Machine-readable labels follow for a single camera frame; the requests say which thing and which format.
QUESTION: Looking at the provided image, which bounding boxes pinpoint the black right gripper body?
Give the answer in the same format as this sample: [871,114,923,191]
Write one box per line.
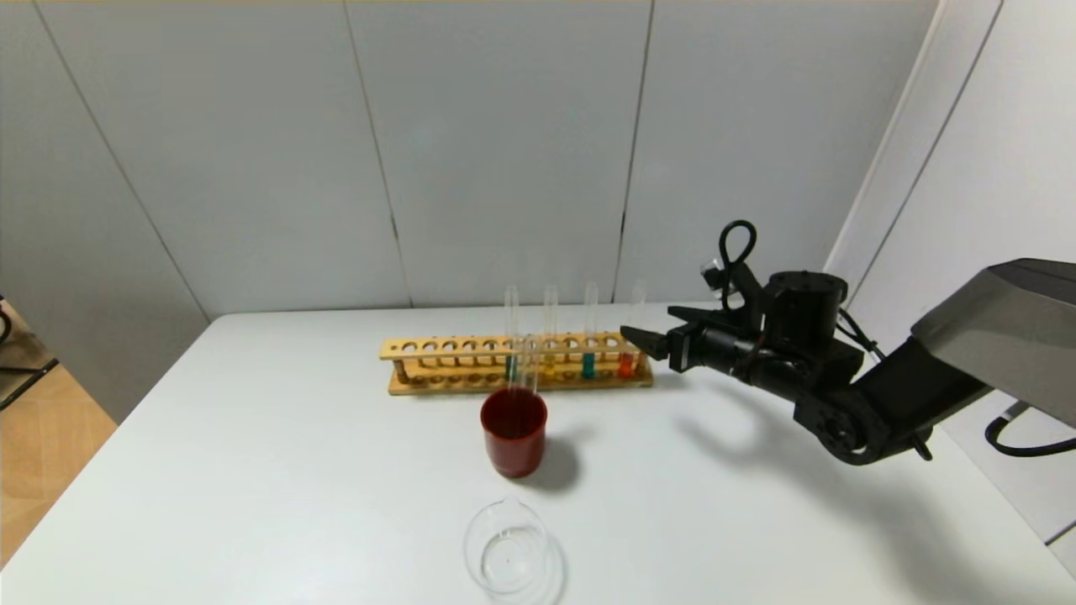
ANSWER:
[666,320,749,378]

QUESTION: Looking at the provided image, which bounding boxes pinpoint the blue liquid glass test tube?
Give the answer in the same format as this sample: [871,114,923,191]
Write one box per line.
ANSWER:
[583,281,599,379]
[505,284,520,381]

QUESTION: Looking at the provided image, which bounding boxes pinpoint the wooden test tube rack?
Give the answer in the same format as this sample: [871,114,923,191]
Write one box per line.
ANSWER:
[379,332,655,396]

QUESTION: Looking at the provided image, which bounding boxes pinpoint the red cup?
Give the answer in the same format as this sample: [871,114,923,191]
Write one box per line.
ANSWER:
[480,387,549,479]

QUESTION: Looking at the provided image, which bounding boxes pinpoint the clear glass beaker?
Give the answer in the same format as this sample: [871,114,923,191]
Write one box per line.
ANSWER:
[463,496,566,604]

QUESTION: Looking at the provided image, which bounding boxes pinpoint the black metal stand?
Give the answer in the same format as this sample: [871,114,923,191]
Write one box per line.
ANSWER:
[0,294,60,413]

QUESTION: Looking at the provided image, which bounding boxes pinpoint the black looped camera cable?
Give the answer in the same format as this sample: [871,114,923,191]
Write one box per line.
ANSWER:
[719,220,757,313]

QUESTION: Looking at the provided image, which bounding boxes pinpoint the thick black arm hose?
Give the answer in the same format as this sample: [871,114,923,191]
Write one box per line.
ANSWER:
[985,402,1076,459]

